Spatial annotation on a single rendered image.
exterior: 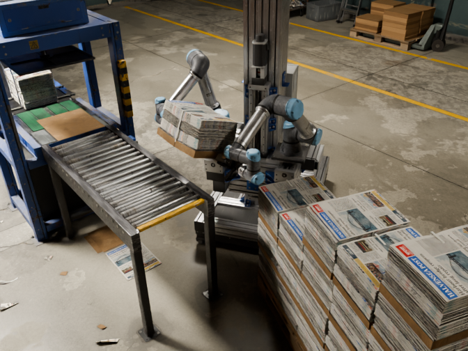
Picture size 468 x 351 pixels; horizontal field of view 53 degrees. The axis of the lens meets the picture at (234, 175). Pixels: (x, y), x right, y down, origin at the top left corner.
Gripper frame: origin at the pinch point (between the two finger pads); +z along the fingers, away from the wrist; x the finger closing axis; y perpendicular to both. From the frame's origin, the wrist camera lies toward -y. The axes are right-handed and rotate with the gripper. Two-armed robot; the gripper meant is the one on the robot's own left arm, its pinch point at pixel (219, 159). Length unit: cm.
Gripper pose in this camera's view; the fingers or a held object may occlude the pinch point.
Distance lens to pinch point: 279.1
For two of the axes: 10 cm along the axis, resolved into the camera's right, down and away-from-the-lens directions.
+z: -6.4, -4.0, 6.6
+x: -7.2, 0.2, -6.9
